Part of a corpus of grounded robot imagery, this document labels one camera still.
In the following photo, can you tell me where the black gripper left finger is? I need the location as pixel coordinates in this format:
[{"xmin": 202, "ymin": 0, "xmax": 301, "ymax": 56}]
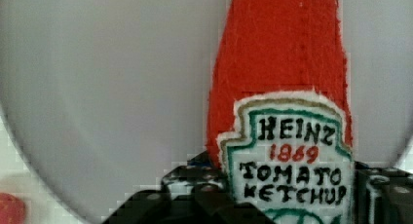
[{"xmin": 102, "ymin": 152, "xmax": 275, "ymax": 224}]

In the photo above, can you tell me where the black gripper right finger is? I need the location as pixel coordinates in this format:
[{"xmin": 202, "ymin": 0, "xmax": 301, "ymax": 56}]
[{"xmin": 355, "ymin": 162, "xmax": 413, "ymax": 224}]

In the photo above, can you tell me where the red plush ketchup bottle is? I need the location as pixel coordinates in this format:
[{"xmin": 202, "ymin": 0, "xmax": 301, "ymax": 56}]
[{"xmin": 207, "ymin": 0, "xmax": 354, "ymax": 224}]

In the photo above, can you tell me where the grey round plate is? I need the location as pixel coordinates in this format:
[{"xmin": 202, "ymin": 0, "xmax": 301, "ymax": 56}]
[{"xmin": 1, "ymin": 0, "xmax": 412, "ymax": 224}]

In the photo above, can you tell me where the red toy strawberry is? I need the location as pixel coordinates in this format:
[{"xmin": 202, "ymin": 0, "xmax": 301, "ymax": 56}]
[{"xmin": 0, "ymin": 193, "xmax": 26, "ymax": 224}]

